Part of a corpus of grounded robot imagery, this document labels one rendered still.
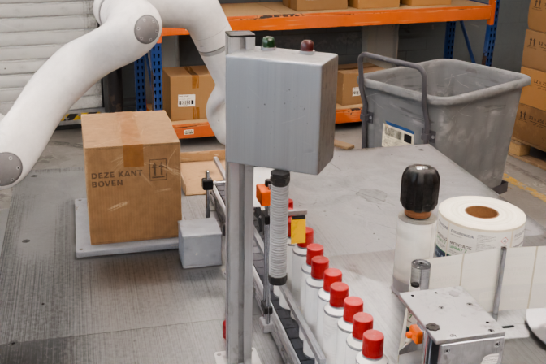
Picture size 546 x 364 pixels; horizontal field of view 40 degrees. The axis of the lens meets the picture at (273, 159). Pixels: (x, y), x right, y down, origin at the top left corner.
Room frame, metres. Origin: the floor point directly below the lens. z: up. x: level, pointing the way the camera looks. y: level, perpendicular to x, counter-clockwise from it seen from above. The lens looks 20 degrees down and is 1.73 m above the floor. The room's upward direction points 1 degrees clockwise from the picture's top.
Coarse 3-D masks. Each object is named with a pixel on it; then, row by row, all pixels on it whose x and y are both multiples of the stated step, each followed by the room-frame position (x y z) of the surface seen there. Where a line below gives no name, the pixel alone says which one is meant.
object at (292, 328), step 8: (224, 184) 2.13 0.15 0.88; (224, 192) 2.07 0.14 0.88; (224, 200) 2.01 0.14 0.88; (256, 224) 1.85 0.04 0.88; (256, 248) 1.71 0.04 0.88; (256, 256) 1.66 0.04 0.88; (256, 264) 1.62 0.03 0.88; (272, 288) 1.50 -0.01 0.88; (272, 296) 1.47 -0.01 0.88; (272, 304) 1.46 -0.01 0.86; (280, 312) 1.40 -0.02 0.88; (288, 312) 1.41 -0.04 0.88; (280, 320) 1.40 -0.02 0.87; (288, 320) 1.37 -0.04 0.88; (288, 328) 1.34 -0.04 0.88; (296, 328) 1.34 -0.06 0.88; (288, 336) 1.31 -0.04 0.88; (296, 336) 1.31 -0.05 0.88; (296, 344) 1.28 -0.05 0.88; (296, 352) 1.26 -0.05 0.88; (304, 360) 1.23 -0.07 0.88; (312, 360) 1.23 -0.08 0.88
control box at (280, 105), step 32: (256, 64) 1.21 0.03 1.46; (288, 64) 1.19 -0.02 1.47; (320, 64) 1.17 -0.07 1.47; (256, 96) 1.21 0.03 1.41; (288, 96) 1.19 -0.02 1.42; (320, 96) 1.17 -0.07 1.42; (256, 128) 1.21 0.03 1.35; (288, 128) 1.19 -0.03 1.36; (320, 128) 1.17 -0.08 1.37; (256, 160) 1.20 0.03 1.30; (288, 160) 1.18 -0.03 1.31; (320, 160) 1.18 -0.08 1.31
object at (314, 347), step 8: (216, 160) 2.12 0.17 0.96; (224, 176) 1.99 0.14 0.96; (256, 232) 1.63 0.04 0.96; (256, 240) 1.59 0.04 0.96; (280, 288) 1.38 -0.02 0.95; (288, 296) 1.33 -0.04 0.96; (288, 304) 1.31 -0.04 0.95; (296, 304) 1.30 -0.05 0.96; (296, 312) 1.27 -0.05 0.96; (296, 320) 1.26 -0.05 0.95; (304, 320) 1.24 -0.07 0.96; (304, 328) 1.21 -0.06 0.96; (312, 336) 1.19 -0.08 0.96; (312, 344) 1.16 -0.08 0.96; (320, 352) 1.14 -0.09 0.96; (320, 360) 1.12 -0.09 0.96
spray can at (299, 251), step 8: (312, 232) 1.38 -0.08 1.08; (312, 240) 1.38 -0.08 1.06; (296, 248) 1.38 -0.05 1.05; (304, 248) 1.37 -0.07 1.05; (296, 256) 1.37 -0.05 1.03; (304, 256) 1.36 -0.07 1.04; (296, 264) 1.37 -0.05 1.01; (296, 272) 1.37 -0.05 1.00; (296, 280) 1.37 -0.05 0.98; (296, 288) 1.37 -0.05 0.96; (296, 296) 1.37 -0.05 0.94
